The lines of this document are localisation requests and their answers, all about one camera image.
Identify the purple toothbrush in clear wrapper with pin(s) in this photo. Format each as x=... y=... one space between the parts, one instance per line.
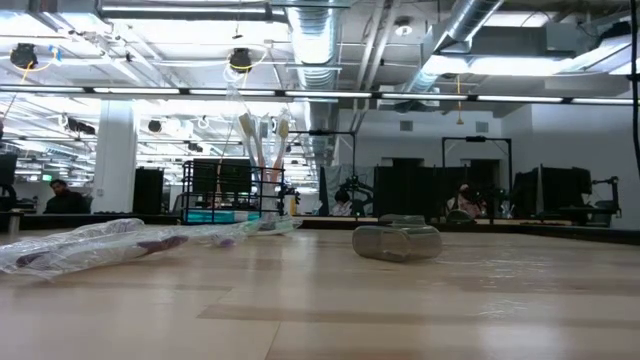
x=100 y=247
x=225 y=242

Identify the black monitor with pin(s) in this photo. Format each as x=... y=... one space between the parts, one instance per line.
x=7 y=170
x=220 y=175

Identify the black neighbour robot arm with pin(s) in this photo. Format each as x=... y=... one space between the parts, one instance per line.
x=356 y=192

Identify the wide black partition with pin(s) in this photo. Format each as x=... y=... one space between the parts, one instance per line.
x=410 y=190

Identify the silver round ventilation duct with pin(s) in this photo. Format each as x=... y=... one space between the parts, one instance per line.
x=465 y=20
x=315 y=40

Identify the long ceiling light strip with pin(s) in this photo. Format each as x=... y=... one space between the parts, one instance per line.
x=325 y=94

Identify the person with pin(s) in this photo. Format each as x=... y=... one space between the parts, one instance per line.
x=342 y=205
x=467 y=202
x=65 y=202

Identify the black neighbour rig frame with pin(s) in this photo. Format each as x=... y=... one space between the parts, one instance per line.
x=475 y=139
x=325 y=132

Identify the black partition panel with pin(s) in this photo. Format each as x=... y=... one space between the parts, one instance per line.
x=148 y=190

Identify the clear grey plastic case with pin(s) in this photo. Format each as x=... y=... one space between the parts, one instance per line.
x=395 y=245

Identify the black monitor panel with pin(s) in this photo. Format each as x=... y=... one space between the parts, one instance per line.
x=527 y=192
x=567 y=187

